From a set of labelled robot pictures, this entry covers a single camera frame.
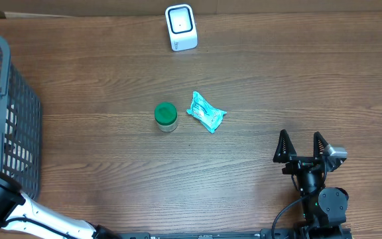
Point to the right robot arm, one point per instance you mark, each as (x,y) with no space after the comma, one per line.
(324,208)

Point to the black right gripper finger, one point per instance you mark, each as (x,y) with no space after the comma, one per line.
(285,151)
(320,145)

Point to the grey plastic basket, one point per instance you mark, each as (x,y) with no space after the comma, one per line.
(20,144)

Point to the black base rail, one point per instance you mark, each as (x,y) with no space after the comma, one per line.
(262,234)

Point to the teal tissue pack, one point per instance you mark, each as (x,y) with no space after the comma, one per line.
(209,116)

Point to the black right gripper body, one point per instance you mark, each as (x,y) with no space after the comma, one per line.
(297,165)

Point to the white barcode scanner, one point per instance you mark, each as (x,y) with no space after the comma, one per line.
(181,27)

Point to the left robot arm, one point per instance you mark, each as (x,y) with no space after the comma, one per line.
(19,212)

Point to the green lid jar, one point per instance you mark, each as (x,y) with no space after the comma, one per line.
(166,116)

